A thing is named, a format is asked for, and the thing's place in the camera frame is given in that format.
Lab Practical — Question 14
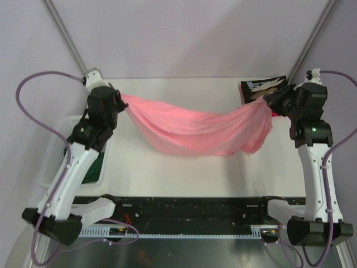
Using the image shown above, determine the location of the pink t shirt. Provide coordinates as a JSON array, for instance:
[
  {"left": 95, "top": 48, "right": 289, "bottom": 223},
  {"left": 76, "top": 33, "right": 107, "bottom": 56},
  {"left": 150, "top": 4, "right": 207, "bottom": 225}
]
[{"left": 122, "top": 94, "right": 273, "bottom": 156}]

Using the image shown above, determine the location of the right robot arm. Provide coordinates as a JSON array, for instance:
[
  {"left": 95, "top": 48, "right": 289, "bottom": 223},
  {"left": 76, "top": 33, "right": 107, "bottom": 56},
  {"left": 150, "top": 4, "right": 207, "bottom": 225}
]
[{"left": 257, "top": 82, "right": 354, "bottom": 247}]

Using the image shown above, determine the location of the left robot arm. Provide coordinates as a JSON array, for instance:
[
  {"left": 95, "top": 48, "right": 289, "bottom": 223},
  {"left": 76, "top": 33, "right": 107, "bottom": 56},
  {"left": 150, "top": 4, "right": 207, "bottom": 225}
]
[{"left": 22, "top": 84, "right": 128, "bottom": 246}]

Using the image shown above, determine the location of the white perforated plastic basket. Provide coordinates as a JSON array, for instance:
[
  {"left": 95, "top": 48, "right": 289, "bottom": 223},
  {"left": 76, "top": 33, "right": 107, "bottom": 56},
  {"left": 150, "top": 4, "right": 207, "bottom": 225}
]
[{"left": 38, "top": 115, "right": 103, "bottom": 189}]

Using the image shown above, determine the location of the green t shirt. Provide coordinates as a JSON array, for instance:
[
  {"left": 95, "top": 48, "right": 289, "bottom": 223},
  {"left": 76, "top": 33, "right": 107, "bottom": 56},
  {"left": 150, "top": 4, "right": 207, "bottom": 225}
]
[{"left": 64, "top": 139, "right": 106, "bottom": 184}]

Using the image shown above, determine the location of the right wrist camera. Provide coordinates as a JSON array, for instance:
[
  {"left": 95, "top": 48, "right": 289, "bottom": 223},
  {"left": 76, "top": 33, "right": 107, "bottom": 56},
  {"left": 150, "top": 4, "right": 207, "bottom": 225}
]
[{"left": 302, "top": 68, "right": 322, "bottom": 86}]

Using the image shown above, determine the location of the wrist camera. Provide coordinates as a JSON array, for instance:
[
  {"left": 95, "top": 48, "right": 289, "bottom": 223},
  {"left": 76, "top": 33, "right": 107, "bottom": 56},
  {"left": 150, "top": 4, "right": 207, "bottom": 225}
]
[
  {"left": 302, "top": 68, "right": 322, "bottom": 86},
  {"left": 84, "top": 69, "right": 109, "bottom": 93}
]

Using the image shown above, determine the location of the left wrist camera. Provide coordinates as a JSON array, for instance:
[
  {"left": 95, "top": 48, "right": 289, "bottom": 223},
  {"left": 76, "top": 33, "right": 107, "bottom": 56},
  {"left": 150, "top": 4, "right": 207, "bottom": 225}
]
[{"left": 84, "top": 69, "right": 109, "bottom": 93}]

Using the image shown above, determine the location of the right aluminium frame post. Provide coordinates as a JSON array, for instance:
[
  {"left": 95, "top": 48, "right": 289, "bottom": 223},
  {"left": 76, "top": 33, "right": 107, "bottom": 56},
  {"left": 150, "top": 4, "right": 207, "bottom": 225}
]
[{"left": 287, "top": 0, "right": 340, "bottom": 81}]

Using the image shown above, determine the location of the aluminium frame post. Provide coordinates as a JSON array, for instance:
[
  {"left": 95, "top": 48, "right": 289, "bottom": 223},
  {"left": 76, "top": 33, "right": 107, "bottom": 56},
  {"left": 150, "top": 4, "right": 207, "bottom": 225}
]
[
  {"left": 287, "top": 0, "right": 340, "bottom": 81},
  {"left": 41, "top": 0, "right": 88, "bottom": 75}
]

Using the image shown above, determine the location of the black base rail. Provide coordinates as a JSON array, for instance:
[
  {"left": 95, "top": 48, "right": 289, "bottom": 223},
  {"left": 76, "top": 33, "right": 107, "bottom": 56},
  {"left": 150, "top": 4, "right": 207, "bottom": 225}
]
[{"left": 69, "top": 196, "right": 307, "bottom": 235}]

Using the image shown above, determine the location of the left aluminium frame post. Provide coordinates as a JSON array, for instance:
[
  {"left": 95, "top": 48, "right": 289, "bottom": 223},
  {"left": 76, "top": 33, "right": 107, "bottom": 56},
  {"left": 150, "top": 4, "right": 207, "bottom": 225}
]
[{"left": 41, "top": 0, "right": 88, "bottom": 75}]

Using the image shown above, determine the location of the white cable duct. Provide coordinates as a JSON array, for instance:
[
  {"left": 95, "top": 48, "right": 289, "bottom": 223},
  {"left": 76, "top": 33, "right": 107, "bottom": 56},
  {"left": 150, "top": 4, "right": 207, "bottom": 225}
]
[{"left": 79, "top": 225, "right": 278, "bottom": 240}]

